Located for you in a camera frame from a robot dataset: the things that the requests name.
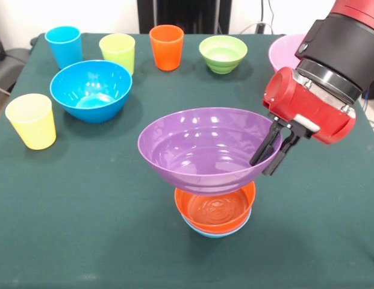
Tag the lime green plastic cup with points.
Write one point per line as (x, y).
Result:
(117, 51)

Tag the dark green tablecloth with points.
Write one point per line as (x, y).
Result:
(84, 195)

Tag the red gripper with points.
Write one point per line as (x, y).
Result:
(307, 105)

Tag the small green plastic bowl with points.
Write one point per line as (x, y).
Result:
(223, 54)

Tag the orange plastic cup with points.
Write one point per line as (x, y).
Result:
(166, 51)

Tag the black chair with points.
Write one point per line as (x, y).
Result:
(9, 66)

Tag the yellow plastic cup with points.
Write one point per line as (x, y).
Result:
(33, 126)

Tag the orange plastic bowl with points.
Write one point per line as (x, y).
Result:
(216, 210)

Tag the small blue plastic bowl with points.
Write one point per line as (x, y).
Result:
(216, 235)

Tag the black power plug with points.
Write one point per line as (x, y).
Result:
(260, 27)

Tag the blue plastic cup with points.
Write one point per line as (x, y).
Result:
(66, 48)

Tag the purple plastic bowl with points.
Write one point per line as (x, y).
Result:
(198, 150)

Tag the large blue plastic bowl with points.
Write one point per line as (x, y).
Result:
(90, 90)

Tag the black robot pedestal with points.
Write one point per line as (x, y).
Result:
(186, 18)

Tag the large pink plastic bowl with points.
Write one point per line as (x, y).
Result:
(284, 54)

